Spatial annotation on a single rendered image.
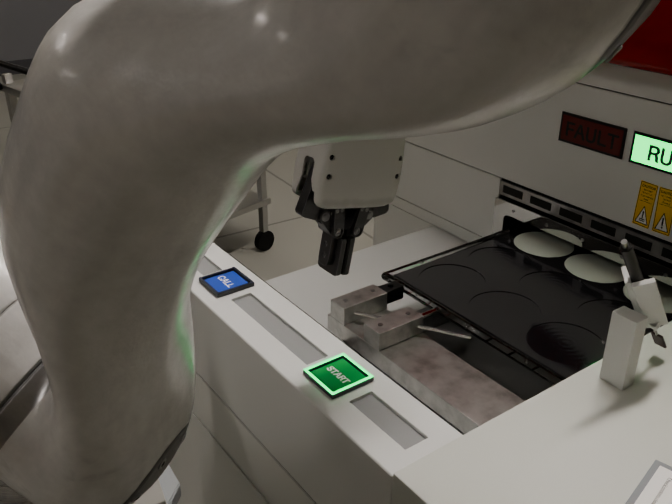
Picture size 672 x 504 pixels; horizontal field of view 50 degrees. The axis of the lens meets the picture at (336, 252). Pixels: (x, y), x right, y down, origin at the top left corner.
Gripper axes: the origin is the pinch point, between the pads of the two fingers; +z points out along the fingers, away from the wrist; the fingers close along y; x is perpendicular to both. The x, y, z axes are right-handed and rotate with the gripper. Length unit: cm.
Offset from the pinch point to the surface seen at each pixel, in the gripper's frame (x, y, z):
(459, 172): -40, -60, 4
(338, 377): 0.5, -3.1, 14.8
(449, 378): -0.3, -22.6, 19.3
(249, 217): -237, -138, 85
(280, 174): -280, -181, 76
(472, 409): 5.8, -20.6, 19.7
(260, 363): -8.8, 0.9, 17.3
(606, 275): -4, -58, 10
